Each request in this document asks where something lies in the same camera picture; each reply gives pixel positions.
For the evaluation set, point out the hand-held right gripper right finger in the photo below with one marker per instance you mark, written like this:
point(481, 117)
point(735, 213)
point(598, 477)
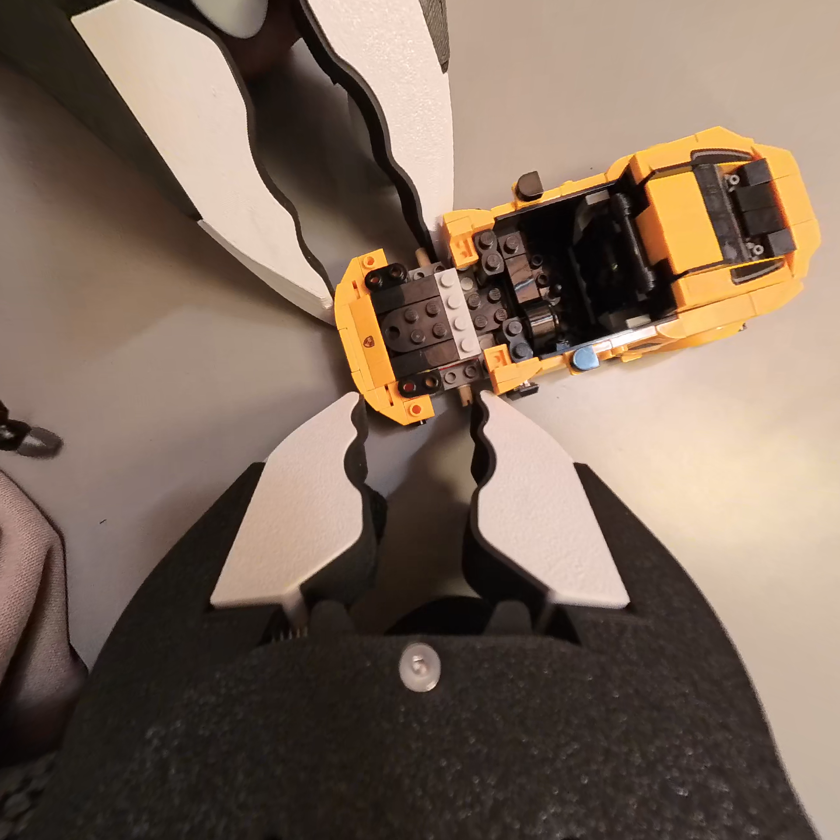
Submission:
point(551, 525)

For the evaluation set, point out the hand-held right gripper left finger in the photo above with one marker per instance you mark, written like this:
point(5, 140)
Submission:
point(295, 525)

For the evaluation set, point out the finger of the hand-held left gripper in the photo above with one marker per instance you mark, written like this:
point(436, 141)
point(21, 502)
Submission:
point(184, 131)
point(400, 92)

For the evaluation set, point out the orange lego car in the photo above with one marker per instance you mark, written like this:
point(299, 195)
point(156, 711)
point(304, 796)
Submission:
point(578, 276)

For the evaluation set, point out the pink shirt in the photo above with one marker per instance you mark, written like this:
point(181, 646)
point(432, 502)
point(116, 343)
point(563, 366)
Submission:
point(33, 604)

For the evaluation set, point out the grey fleece jacket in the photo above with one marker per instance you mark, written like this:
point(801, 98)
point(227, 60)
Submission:
point(26, 794)

